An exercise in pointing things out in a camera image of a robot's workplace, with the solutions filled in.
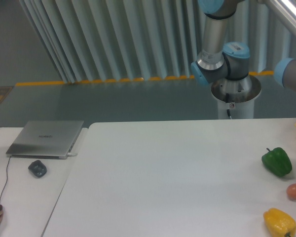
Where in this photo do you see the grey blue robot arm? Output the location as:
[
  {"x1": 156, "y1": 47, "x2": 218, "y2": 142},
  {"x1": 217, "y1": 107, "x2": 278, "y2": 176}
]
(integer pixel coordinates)
[{"x1": 190, "y1": 0, "x2": 296, "y2": 92}]

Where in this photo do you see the dark grey earbuds case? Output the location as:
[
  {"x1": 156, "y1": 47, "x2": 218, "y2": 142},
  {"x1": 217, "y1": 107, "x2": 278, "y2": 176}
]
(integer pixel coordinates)
[{"x1": 28, "y1": 160, "x2": 47, "y2": 178}]

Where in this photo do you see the silver closed laptop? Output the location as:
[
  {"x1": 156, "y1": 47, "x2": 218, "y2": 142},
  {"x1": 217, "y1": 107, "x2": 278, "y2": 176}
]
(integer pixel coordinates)
[{"x1": 6, "y1": 120, "x2": 83, "y2": 159}]

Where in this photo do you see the white laptop charging plug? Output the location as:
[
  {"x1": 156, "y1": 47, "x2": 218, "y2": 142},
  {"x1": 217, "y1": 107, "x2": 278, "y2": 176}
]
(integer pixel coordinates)
[{"x1": 67, "y1": 153, "x2": 77, "y2": 157}]

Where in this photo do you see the white folding partition screen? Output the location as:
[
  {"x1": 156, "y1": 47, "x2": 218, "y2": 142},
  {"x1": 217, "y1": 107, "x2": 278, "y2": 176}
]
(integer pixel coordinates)
[{"x1": 20, "y1": 0, "x2": 296, "y2": 83}]

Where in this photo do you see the yellow bell pepper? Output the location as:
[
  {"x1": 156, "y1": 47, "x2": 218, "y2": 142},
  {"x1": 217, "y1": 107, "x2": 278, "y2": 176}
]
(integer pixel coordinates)
[{"x1": 263, "y1": 208, "x2": 296, "y2": 237}]

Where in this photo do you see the green bell pepper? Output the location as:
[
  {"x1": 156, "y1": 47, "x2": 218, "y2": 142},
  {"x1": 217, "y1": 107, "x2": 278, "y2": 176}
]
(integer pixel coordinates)
[{"x1": 261, "y1": 147, "x2": 293, "y2": 177}]

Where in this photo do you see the black mouse cable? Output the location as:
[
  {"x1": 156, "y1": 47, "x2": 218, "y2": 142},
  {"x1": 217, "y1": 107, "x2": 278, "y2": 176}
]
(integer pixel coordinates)
[{"x1": 0, "y1": 127, "x2": 12, "y2": 205}]

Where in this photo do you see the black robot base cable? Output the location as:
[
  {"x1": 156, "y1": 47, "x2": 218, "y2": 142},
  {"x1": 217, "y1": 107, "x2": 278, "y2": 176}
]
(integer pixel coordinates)
[{"x1": 224, "y1": 92, "x2": 233, "y2": 120}]

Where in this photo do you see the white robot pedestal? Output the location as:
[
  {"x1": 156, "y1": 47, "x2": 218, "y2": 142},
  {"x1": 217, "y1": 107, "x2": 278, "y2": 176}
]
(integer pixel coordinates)
[{"x1": 211, "y1": 75, "x2": 261, "y2": 119}]

